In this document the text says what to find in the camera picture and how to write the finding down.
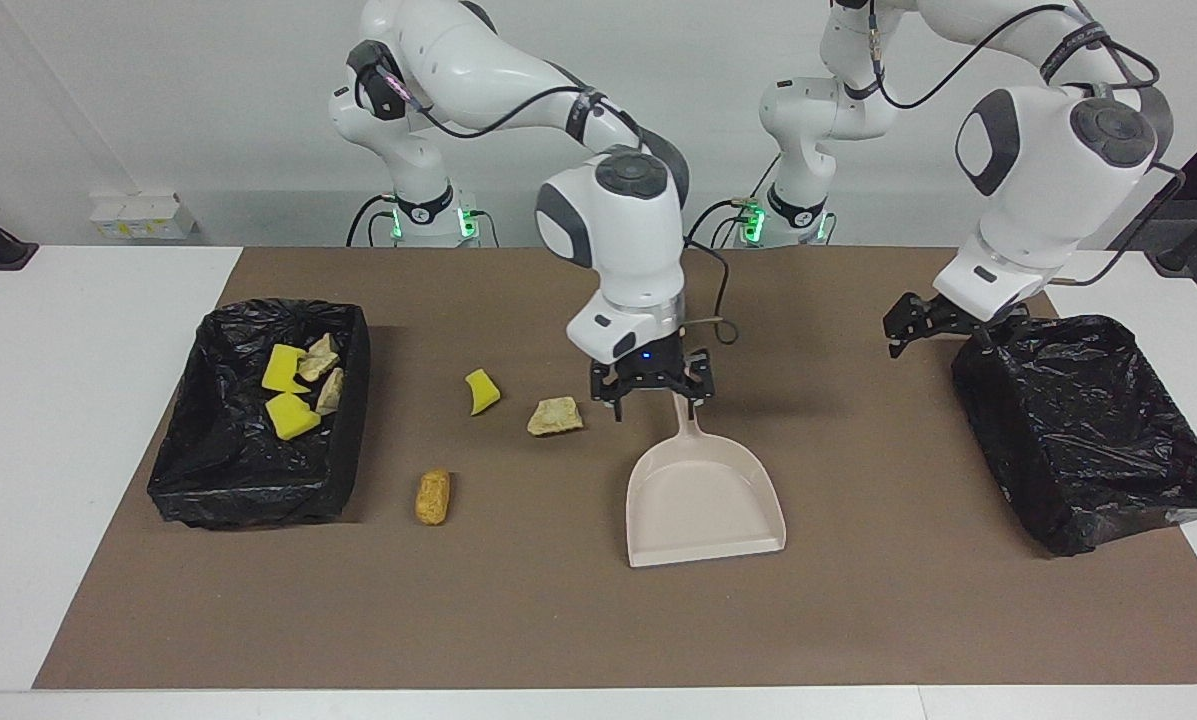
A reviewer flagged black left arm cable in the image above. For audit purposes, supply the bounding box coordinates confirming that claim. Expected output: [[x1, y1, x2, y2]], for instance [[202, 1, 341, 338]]
[[858, 0, 1189, 289]]

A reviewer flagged black left base cable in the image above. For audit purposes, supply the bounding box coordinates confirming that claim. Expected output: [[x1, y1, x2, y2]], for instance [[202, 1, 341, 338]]
[[688, 160, 781, 249]]

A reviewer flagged brown table mat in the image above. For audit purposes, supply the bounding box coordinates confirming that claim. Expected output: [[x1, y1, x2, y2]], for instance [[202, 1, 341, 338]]
[[33, 247, 1197, 691]]

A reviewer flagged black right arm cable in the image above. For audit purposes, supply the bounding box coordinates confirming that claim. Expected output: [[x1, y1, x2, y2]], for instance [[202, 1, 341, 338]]
[[353, 40, 741, 346]]

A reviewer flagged brown bread roll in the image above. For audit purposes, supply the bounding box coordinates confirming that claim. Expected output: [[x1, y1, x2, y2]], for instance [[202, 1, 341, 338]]
[[415, 468, 452, 527]]

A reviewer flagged pale crumbly bread chunk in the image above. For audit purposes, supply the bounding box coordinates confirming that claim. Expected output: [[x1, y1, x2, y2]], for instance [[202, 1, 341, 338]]
[[527, 396, 584, 438], [298, 333, 341, 383]]

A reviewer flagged beige plastic dustpan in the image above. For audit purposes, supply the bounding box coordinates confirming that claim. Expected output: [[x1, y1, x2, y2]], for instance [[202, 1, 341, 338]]
[[625, 392, 788, 569]]

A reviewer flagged black base cable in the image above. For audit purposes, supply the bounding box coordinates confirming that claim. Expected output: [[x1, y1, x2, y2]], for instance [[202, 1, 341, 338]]
[[346, 193, 500, 249], [688, 160, 781, 249]]

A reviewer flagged black bag lined bin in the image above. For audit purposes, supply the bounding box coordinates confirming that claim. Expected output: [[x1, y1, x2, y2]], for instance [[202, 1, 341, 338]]
[[951, 315, 1197, 558], [146, 298, 373, 531]]

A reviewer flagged white wall socket box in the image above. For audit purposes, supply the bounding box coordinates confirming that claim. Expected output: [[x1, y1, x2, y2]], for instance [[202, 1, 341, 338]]
[[90, 192, 197, 241]]

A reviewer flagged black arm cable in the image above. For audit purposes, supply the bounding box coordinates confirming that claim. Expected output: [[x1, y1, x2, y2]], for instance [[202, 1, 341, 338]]
[[353, 40, 741, 346], [858, 0, 1189, 289]]

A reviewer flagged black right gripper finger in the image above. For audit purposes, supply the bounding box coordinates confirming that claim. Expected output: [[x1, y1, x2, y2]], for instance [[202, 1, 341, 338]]
[[590, 362, 631, 423], [670, 350, 716, 421]]

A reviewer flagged large yellow sponge piece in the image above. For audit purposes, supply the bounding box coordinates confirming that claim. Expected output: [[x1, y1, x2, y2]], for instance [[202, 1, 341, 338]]
[[261, 344, 311, 394]]

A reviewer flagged black right base cable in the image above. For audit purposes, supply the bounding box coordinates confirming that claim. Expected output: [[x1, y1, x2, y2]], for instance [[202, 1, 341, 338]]
[[346, 193, 500, 249]]

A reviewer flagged small curved yellow sponge piece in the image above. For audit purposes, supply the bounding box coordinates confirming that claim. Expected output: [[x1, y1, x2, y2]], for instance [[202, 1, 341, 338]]
[[464, 368, 502, 417]]

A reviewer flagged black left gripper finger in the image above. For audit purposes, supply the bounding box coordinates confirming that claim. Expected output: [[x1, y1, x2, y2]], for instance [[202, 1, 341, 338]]
[[976, 312, 1031, 351], [884, 293, 949, 359]]

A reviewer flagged green and yellow sponge piece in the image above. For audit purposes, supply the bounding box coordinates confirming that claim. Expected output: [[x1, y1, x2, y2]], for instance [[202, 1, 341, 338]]
[[265, 392, 322, 442]]

